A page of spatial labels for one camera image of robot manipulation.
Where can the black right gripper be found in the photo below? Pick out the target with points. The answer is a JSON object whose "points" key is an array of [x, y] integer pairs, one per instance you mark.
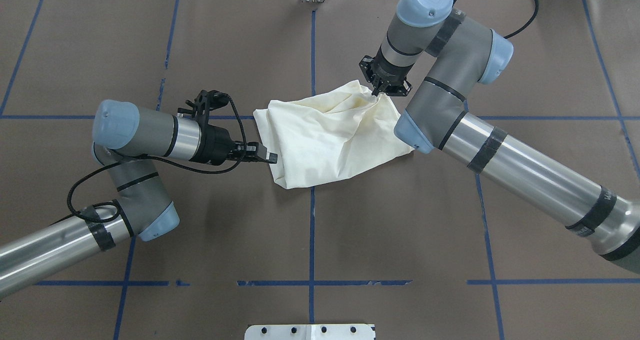
{"points": [[389, 73]]}

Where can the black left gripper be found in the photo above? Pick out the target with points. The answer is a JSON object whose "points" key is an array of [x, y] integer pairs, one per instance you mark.
{"points": [[214, 145]]}

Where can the cream long-sleeve cat shirt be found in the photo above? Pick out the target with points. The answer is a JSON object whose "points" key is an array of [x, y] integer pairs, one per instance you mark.
{"points": [[329, 137]]}

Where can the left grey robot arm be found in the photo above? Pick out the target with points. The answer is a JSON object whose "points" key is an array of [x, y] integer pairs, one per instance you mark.
{"points": [[125, 197]]}

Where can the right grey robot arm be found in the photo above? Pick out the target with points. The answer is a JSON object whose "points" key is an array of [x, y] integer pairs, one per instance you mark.
{"points": [[546, 121]]}

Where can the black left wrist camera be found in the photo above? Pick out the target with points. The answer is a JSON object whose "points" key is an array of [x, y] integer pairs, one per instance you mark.
{"points": [[199, 109]]}

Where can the white camera mast base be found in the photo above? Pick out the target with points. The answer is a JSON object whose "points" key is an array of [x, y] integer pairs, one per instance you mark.
{"points": [[327, 331]]}

